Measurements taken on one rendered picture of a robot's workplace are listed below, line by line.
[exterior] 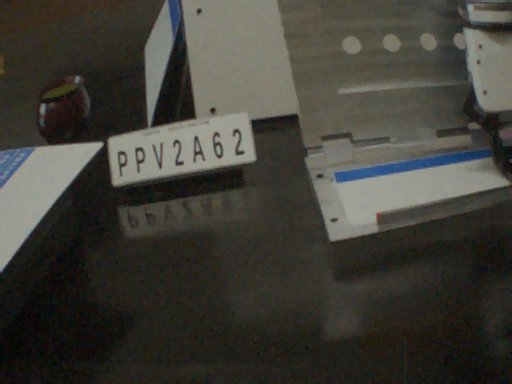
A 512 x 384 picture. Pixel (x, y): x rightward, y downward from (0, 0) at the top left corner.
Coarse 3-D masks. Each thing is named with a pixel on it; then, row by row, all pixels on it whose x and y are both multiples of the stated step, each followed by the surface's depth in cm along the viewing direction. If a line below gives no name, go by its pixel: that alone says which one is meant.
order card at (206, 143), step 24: (192, 120) 137; (216, 120) 137; (240, 120) 137; (120, 144) 137; (144, 144) 137; (168, 144) 137; (192, 144) 137; (216, 144) 137; (240, 144) 137; (120, 168) 137; (144, 168) 137; (168, 168) 137; (192, 168) 137
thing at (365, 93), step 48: (288, 0) 127; (336, 0) 127; (384, 0) 129; (432, 0) 129; (288, 48) 129; (336, 48) 130; (384, 48) 130; (432, 48) 131; (336, 96) 130; (384, 96) 130; (432, 96) 131
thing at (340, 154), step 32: (480, 128) 132; (320, 160) 133; (352, 160) 132; (384, 160) 130; (320, 192) 126; (384, 224) 117; (416, 224) 116; (448, 224) 116; (480, 224) 117; (352, 256) 116
